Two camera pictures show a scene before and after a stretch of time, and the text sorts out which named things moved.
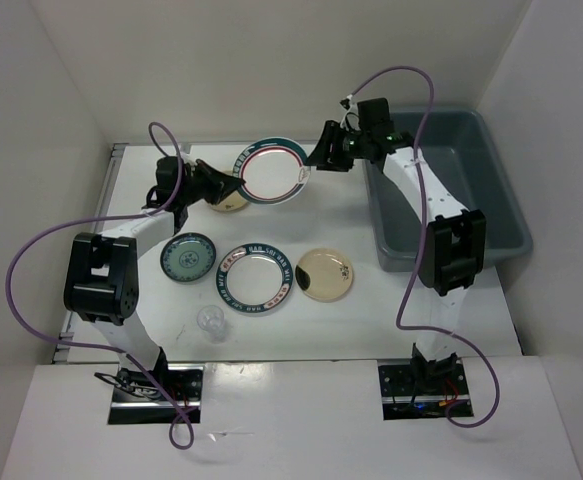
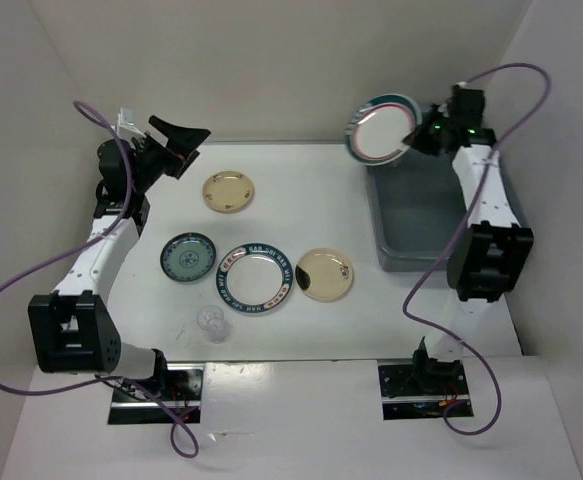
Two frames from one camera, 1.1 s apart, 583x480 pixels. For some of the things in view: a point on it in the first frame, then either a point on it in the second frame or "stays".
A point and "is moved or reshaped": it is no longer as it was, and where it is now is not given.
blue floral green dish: [188, 257] stays
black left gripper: [220, 183] -> [183, 144]
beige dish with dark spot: [324, 274] stays
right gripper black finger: [329, 153] -> [415, 137]
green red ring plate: [274, 169] is moved or reshaped
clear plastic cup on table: [211, 319] stays
